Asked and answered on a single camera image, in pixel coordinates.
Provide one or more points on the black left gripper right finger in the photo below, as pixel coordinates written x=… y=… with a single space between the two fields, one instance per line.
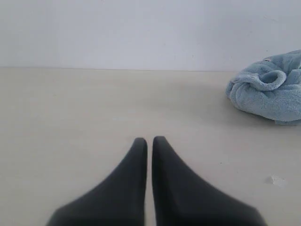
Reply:
x=182 y=198

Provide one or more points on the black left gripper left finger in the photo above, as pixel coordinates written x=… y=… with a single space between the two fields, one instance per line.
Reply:
x=117 y=201

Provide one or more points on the light blue terry towel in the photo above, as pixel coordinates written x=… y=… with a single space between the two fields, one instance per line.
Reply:
x=270 y=88

